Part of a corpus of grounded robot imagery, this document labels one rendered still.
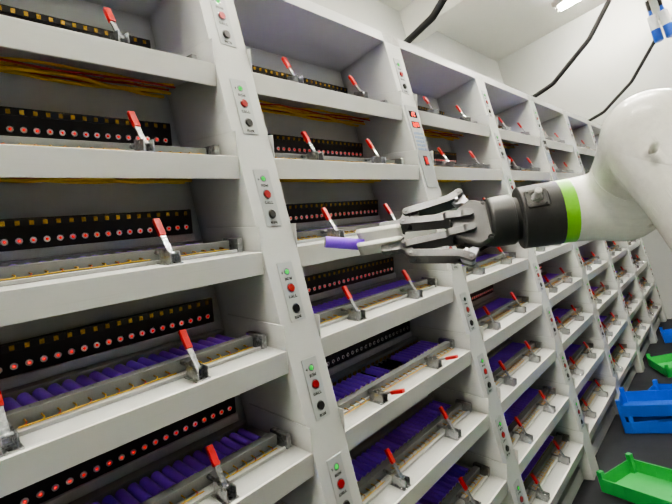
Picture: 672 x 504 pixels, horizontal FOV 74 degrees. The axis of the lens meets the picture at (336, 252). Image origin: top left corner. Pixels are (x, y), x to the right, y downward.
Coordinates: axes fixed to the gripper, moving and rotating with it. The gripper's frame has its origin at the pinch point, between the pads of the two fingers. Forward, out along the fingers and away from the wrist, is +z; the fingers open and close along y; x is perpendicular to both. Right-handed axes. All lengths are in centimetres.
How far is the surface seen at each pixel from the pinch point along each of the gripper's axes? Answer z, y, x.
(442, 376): -5, 4, 69
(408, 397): 3, 12, 55
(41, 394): 53, 21, -4
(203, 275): 32.0, 0.5, 2.1
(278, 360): 23.8, 11.5, 19.1
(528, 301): -45, -41, 131
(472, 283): -19, -29, 82
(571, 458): -49, 19, 151
